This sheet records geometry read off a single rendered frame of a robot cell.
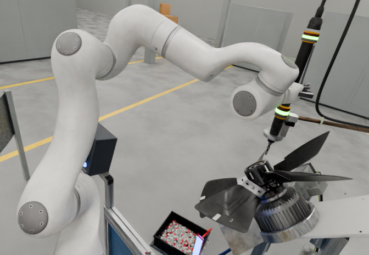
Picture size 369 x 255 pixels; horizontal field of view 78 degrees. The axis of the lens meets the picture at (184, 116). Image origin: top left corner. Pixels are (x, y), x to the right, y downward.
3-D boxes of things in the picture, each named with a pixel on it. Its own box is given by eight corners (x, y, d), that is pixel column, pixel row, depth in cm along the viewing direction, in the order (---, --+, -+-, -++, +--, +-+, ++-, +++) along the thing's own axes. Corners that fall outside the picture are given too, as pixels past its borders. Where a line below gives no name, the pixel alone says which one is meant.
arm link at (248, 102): (268, 69, 60) (248, 94, 66) (243, 75, 51) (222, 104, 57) (294, 90, 57) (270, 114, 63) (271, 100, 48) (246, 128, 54)
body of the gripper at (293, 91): (251, 98, 68) (268, 91, 75) (285, 111, 62) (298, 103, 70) (259, 73, 64) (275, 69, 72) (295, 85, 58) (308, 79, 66)
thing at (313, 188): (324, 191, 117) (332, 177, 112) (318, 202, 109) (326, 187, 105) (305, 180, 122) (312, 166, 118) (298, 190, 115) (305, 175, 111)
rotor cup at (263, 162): (263, 186, 112) (250, 162, 113) (289, 180, 101) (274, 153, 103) (248, 200, 102) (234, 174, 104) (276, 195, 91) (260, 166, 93)
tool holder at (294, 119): (285, 134, 86) (294, 111, 82) (290, 144, 80) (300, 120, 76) (261, 129, 87) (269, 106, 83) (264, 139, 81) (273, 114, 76)
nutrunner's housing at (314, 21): (274, 140, 86) (325, 7, 66) (277, 145, 83) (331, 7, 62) (264, 137, 87) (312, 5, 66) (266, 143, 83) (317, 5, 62)
